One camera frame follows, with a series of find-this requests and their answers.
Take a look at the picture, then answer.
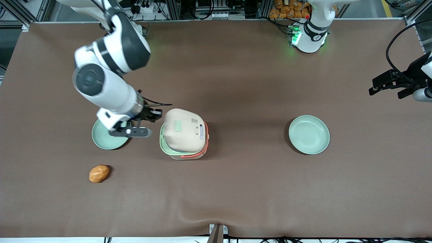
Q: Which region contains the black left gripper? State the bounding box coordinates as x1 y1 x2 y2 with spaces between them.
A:
368 52 432 99

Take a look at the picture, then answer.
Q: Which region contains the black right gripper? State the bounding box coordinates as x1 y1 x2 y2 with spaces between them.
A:
134 105 163 123

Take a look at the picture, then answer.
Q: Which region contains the cream lidded lunch box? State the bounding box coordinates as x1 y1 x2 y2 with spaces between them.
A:
159 108 210 160

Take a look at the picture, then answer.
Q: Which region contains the pale green plate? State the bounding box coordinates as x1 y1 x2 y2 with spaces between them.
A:
91 118 131 150
288 115 330 155

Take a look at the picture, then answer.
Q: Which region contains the orange-brown bread roll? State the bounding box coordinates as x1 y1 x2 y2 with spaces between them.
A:
89 164 110 183

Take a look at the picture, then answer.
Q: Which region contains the brown table mat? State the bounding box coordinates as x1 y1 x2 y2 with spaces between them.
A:
0 20 432 239

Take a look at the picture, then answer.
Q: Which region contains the white power strip with plugs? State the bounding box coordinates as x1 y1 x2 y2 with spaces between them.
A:
132 0 163 15

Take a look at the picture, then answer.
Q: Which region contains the bag of orange breads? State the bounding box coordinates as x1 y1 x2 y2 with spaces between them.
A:
268 0 311 20

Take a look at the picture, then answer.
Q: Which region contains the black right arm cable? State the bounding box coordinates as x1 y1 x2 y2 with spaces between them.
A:
136 89 173 108

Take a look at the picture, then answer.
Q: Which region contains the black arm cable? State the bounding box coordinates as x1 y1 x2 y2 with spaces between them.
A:
385 22 432 85
136 89 173 108

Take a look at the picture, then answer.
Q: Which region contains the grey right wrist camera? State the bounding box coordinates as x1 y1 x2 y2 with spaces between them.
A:
108 126 151 138

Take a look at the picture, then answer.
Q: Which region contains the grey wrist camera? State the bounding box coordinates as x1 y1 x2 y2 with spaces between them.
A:
413 87 432 103
108 126 151 138

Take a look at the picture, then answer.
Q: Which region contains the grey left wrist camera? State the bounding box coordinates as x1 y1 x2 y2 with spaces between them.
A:
413 87 432 103

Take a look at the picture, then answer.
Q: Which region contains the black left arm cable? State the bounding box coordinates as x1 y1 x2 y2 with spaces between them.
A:
385 22 432 85

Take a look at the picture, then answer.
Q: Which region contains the aluminium frame profile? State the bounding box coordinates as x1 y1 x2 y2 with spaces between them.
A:
403 0 432 54

